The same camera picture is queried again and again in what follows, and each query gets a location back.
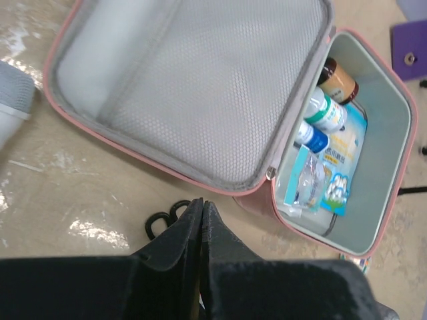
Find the brown medicine bottle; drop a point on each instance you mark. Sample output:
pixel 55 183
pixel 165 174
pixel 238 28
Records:
pixel 336 83

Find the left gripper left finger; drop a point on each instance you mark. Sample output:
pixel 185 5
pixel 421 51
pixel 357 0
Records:
pixel 159 281

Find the white blue small bottle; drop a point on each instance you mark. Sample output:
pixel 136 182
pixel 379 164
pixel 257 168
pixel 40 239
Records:
pixel 311 137

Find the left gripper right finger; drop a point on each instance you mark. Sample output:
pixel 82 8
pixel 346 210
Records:
pixel 236 283

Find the white tube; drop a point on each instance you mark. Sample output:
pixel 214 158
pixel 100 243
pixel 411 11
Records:
pixel 17 91

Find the large blue packet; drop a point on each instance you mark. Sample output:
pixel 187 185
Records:
pixel 341 158

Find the teal topped zip bag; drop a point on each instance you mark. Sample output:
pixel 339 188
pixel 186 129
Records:
pixel 308 182

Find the black handled scissors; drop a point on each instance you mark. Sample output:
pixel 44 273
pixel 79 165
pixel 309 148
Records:
pixel 169 217

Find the black music stand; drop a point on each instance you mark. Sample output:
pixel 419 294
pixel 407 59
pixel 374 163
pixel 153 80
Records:
pixel 419 189

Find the purple metronome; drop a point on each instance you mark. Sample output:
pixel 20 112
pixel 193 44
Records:
pixel 408 50

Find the bandage packet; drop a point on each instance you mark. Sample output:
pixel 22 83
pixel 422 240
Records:
pixel 362 263

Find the white green bottle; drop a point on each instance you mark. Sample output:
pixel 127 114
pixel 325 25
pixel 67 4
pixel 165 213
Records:
pixel 324 113

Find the pink medicine kit case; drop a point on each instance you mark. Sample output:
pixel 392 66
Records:
pixel 213 92

